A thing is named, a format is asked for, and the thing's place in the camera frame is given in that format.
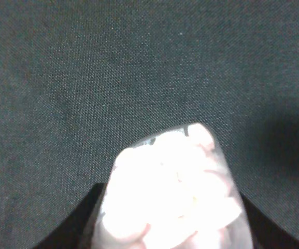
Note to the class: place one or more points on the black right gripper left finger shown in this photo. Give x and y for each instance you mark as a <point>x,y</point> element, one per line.
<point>75,231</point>

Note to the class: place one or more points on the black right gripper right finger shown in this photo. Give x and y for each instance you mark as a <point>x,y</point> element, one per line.
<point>265,233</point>

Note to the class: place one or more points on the clear candy bottle silver cap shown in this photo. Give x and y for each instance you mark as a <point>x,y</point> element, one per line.
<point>173,189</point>

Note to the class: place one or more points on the black table cloth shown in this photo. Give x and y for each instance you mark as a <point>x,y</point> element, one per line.
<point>81,80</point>

